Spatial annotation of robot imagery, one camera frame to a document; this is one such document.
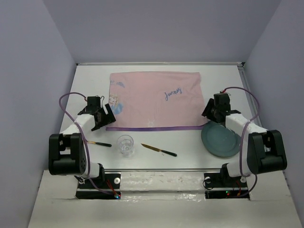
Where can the gold knife black handle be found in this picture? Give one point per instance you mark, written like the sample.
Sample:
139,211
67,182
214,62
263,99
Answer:
159,150

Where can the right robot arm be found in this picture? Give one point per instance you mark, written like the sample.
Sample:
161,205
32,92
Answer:
260,150

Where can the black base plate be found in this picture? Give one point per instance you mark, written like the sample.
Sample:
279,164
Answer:
218,187
107,189

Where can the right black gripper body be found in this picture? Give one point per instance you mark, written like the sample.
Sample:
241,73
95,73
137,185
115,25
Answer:
214,110

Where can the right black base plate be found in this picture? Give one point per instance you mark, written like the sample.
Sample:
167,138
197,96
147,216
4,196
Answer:
218,187

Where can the teal ceramic plate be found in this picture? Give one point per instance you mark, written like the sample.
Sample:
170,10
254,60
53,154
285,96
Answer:
220,141

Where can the pink cloth placemat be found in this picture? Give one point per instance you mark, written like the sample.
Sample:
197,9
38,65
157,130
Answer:
156,101

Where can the gold fork black handle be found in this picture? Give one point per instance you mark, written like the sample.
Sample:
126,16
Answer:
100,143

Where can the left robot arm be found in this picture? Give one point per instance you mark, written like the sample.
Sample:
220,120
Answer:
68,150

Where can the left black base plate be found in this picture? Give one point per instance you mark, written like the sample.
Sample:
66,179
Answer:
107,189

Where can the clear drinking glass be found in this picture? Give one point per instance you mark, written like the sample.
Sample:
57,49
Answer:
125,145

